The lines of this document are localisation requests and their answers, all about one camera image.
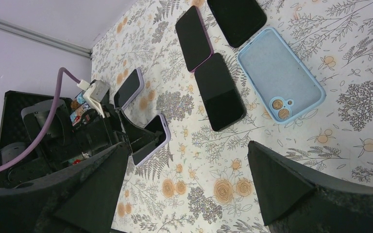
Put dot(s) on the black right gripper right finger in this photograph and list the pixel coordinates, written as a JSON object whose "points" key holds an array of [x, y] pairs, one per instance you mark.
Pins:
{"points": [[294, 198]]}

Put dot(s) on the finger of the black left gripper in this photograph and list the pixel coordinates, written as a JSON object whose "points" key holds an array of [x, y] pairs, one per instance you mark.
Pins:
{"points": [[134, 136]]}

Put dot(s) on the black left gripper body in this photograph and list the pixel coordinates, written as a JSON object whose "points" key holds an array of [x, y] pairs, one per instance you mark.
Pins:
{"points": [[93, 133]]}

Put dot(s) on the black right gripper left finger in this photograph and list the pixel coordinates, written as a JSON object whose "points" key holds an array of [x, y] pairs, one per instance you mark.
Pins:
{"points": [[81, 198]]}

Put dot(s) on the black phone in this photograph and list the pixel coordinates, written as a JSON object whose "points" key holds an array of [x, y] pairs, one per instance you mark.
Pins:
{"points": [[193, 38]]}

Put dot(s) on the light blue phone case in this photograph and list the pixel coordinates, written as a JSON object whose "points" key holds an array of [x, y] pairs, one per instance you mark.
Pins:
{"points": [[285, 85]]}

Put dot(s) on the black poker chip case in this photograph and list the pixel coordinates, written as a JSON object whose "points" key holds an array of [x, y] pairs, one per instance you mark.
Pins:
{"points": [[19, 128]]}

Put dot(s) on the floral table mat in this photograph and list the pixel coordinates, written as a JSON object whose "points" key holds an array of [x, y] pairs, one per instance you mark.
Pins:
{"points": [[200, 182]]}

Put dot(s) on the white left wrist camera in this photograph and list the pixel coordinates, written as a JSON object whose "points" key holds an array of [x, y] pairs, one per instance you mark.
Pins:
{"points": [[94, 92]]}

